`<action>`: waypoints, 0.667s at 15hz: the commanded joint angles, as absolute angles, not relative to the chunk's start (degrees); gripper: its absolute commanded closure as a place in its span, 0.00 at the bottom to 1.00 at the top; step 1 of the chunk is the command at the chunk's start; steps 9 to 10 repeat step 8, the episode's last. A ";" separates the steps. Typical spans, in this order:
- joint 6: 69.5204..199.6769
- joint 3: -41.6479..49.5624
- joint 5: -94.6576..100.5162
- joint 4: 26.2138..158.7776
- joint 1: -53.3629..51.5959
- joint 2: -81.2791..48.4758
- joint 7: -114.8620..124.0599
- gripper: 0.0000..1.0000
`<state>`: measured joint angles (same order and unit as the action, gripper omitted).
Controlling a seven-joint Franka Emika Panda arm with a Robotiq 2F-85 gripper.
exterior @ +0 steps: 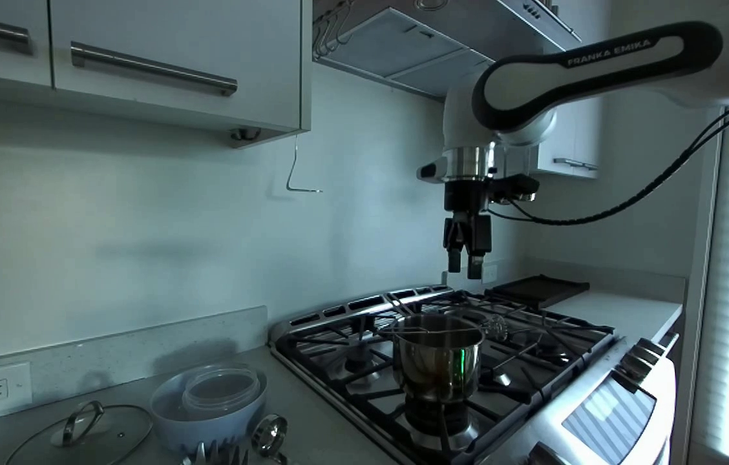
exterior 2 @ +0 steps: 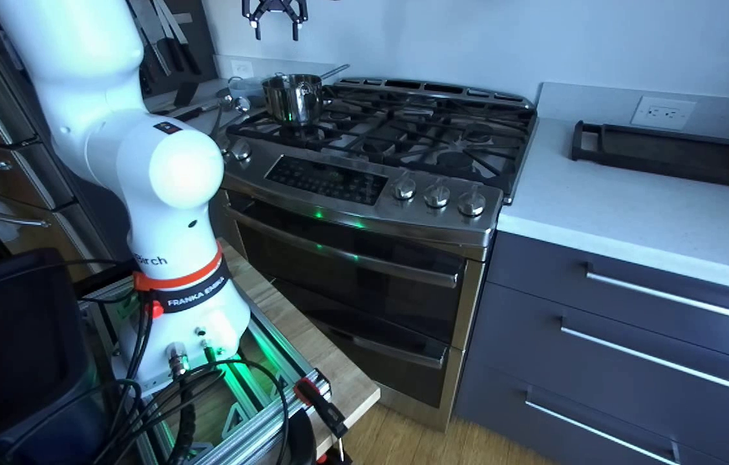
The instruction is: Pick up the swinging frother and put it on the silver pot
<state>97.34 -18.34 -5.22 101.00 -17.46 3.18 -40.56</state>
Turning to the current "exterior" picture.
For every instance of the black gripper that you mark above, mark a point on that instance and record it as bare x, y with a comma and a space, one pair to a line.
468, 197

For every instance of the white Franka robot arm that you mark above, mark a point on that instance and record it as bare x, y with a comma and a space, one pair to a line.
624, 60

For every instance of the silver steel pot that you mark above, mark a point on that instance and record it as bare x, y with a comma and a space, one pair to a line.
438, 371

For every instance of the glass pot lid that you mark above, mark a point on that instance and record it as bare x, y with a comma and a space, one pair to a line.
76, 426

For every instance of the black rectangular tray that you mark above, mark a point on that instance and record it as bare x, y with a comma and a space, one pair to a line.
536, 291

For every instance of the black cast iron grate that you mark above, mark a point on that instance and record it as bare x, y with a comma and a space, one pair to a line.
355, 364

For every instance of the silver stove knob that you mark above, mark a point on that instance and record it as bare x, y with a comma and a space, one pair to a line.
628, 378
642, 364
654, 349

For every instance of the steel range hood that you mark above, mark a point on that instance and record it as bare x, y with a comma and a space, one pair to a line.
399, 43

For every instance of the stainless steel gas range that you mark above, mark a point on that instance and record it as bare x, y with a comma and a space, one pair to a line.
606, 422

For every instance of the small under-cabinet fixture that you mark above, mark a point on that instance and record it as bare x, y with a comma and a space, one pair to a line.
244, 136

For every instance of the round steel measuring cup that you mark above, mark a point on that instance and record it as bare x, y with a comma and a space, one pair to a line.
270, 436

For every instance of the light blue bowl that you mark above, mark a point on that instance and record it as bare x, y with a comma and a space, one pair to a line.
210, 429

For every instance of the silver metal utensil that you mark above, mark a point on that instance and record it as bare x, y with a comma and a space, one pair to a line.
218, 454

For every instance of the wide white cabinet door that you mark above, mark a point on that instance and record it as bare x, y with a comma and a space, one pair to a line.
166, 35

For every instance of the narrow white cabinet door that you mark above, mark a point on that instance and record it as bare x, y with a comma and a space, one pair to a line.
4, 65

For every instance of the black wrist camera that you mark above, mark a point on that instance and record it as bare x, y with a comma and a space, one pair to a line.
515, 187

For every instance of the white upper wall cabinet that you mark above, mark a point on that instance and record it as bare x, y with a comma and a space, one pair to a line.
572, 138

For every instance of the bent wall hook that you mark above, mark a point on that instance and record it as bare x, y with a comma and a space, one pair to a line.
292, 178

